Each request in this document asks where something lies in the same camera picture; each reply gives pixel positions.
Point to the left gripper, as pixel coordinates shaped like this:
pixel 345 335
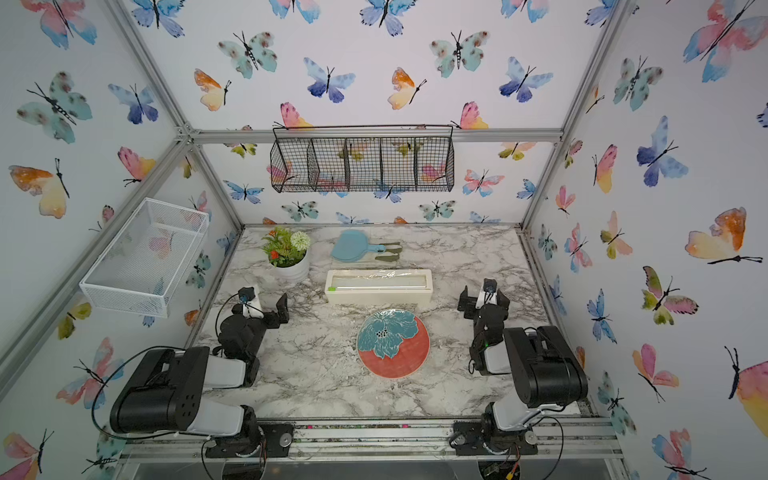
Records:
pixel 273 321

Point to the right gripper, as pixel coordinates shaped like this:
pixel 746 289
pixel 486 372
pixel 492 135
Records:
pixel 470 302

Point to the clear plastic wrap sheet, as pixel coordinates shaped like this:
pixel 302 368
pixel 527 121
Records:
pixel 391 275

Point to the red plate with teal flower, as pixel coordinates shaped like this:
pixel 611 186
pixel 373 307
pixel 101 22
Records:
pixel 393 343

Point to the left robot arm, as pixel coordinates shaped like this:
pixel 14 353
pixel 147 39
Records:
pixel 165 393

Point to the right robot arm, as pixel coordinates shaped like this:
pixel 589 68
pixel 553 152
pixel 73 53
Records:
pixel 546 377

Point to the potted plant in white pot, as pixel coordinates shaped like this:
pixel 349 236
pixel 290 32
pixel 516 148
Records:
pixel 288 251

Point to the teal hand mirror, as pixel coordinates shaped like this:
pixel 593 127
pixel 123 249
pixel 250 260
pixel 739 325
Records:
pixel 353 245

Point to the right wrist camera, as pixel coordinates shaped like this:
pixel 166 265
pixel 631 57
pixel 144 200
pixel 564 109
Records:
pixel 489 288

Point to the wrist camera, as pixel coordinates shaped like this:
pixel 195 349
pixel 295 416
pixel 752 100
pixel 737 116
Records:
pixel 248 296
pixel 489 288

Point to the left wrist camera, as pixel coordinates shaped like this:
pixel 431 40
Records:
pixel 248 296

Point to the white mesh wall basket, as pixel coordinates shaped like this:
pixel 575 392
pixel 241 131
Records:
pixel 142 266

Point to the black wire wall basket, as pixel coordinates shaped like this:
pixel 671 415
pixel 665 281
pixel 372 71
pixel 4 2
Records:
pixel 363 159

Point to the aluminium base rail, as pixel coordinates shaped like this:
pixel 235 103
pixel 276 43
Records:
pixel 442 439

